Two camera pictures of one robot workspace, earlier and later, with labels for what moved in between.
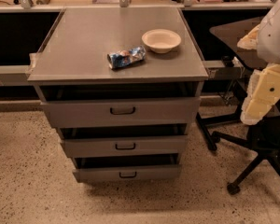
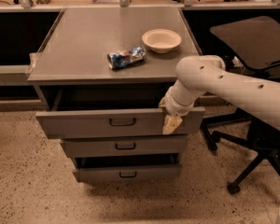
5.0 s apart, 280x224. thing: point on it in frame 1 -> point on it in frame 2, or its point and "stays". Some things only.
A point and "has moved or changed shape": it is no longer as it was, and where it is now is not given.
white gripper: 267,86 -> 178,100
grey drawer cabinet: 121,87 stays
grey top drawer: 143,111 has moved or changed shape
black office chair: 269,140 stays
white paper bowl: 161,40 stays
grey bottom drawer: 127,174 stays
